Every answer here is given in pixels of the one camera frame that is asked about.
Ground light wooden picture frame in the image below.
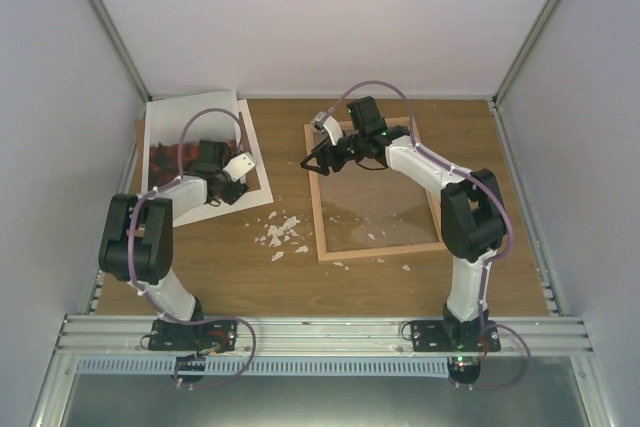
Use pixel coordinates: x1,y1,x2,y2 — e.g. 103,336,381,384
303,116,446,264

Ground left aluminium corner post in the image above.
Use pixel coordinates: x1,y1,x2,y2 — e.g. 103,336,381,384
87,0,152,104

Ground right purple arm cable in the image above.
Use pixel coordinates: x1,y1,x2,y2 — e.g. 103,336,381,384
319,79,516,343

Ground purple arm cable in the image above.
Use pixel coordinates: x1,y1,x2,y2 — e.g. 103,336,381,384
319,79,516,343
128,107,245,323

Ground right aluminium corner post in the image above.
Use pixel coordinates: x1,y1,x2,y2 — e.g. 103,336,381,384
491,0,563,107

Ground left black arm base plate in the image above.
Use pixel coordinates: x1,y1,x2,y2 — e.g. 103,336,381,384
140,320,238,353

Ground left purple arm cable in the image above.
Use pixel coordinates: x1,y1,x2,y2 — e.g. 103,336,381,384
128,107,245,323

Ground clear plastic frame sheet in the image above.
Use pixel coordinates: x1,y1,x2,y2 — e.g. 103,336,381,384
312,129,439,251

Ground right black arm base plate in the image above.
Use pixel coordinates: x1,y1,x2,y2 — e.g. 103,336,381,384
403,319,501,355

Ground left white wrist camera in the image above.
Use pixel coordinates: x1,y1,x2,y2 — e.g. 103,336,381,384
222,153,257,182

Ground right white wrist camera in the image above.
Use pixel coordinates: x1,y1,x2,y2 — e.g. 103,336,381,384
311,111,344,146

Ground brown frame backing board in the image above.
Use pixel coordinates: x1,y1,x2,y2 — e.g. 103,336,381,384
135,118,145,149

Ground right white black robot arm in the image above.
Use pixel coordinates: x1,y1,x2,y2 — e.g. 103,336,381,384
300,97,513,352

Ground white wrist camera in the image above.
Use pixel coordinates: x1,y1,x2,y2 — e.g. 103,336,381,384
311,111,344,146
222,153,257,182

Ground slotted grey cable duct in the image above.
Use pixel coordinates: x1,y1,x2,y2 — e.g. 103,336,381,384
76,355,449,379

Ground white paper sheet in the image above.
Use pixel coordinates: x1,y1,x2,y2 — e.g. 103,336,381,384
173,100,273,227

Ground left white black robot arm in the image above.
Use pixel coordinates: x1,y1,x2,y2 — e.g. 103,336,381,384
98,140,257,351

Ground aluminium front mounting rail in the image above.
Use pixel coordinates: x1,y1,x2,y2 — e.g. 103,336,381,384
55,315,594,357

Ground aluminium corner post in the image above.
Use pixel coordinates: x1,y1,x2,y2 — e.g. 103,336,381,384
491,0,563,107
87,0,152,104

